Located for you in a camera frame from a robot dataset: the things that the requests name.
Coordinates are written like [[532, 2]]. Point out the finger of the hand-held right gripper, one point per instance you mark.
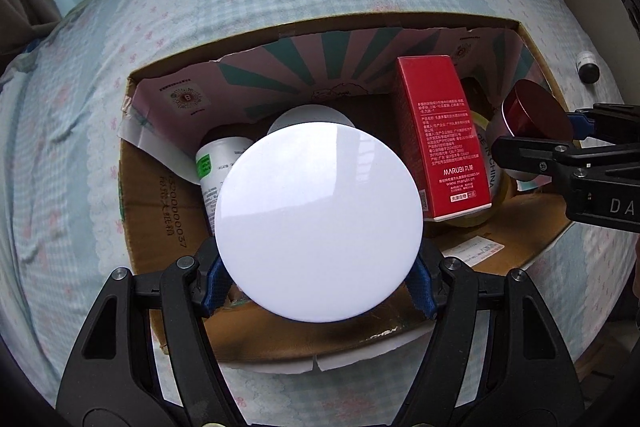
[[530, 154], [580, 123]]

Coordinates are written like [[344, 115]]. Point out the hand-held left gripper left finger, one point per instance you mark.
[[216, 279]]

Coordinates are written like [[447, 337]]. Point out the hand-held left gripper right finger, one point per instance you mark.
[[424, 289]]

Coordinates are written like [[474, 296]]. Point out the clear yellowish tape roll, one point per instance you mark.
[[494, 167]]

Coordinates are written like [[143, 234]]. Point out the red-lidded silver jar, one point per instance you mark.
[[535, 109]]

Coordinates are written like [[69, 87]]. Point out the cardboard box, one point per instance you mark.
[[165, 207]]

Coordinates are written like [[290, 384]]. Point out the red carton box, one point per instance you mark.
[[440, 132]]

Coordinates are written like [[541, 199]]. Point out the white bottle with green label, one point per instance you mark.
[[215, 179]]

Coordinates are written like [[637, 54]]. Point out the white round cream jar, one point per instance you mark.
[[320, 217]]

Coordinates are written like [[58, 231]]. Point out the white round lid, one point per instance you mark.
[[310, 119]]

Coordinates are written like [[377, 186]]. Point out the small black silver jar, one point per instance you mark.
[[589, 72]]

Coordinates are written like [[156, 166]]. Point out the floral checked bed sheet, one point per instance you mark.
[[75, 157]]

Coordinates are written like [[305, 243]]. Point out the grey-brown curtain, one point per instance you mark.
[[27, 2]]

